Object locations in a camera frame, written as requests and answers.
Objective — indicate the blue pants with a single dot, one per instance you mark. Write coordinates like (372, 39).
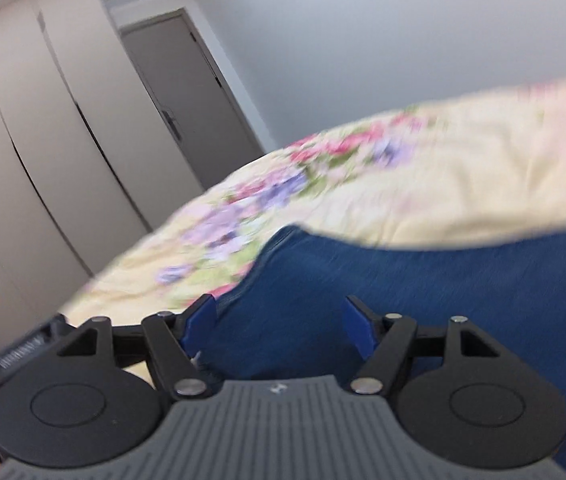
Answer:
(313, 305)

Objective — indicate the grey door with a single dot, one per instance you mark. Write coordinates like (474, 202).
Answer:
(198, 105)

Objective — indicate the floral bedsheet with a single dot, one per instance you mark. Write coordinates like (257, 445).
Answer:
(413, 175)

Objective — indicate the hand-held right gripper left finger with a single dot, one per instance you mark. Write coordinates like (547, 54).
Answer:
(199, 325)

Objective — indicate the beige wardrobe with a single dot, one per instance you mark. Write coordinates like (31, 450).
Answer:
(28, 135)

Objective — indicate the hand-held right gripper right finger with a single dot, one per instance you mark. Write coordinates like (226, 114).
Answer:
(359, 327)

